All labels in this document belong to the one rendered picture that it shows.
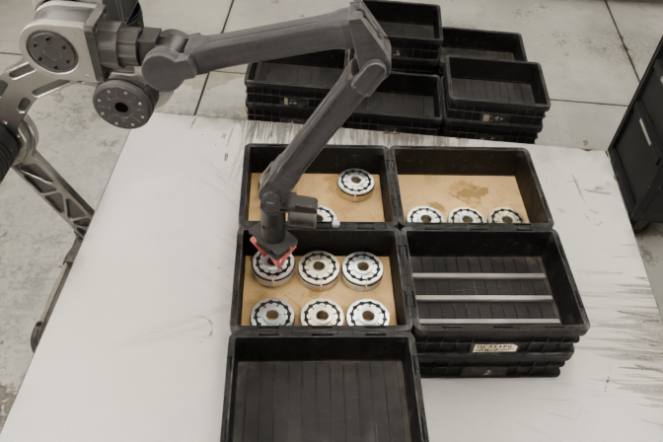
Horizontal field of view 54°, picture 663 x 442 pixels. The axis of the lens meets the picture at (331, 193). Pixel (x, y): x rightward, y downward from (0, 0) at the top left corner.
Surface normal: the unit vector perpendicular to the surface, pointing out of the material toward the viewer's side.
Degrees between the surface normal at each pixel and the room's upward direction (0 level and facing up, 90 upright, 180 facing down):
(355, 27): 85
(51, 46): 90
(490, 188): 0
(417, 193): 0
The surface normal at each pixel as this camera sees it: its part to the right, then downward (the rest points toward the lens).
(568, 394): 0.05, -0.69
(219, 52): -0.03, 0.62
